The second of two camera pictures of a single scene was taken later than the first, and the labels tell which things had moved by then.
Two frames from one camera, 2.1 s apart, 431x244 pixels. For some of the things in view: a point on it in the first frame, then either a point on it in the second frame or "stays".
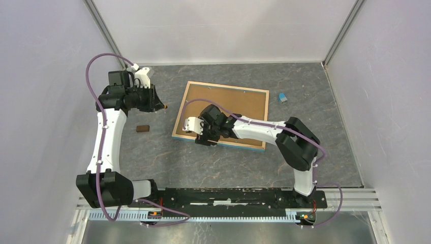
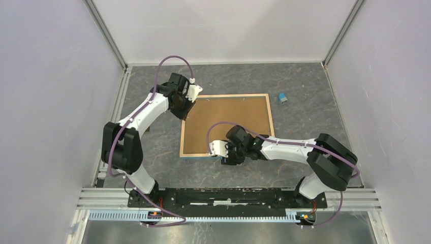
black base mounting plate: [268, 199] stays
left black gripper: [154, 103] to [184, 114]
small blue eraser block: [282, 98] stays
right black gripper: [203, 139] to [230, 160]
